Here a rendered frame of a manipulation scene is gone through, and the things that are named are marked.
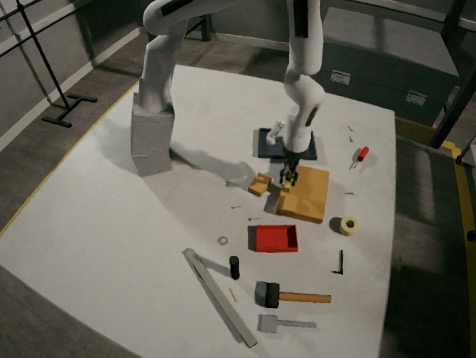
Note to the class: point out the black mallet with wooden handle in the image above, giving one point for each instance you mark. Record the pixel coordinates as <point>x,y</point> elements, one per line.
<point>273,296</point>

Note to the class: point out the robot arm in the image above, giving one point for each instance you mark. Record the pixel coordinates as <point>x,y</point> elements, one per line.
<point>165,17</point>

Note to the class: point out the red open tray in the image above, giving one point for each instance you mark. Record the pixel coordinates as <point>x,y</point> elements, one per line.
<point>276,238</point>

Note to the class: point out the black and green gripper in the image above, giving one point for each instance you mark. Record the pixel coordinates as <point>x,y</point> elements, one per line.
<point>292,161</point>

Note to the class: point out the pale yellow ring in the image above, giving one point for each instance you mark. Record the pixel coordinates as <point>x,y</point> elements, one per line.
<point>350,221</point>

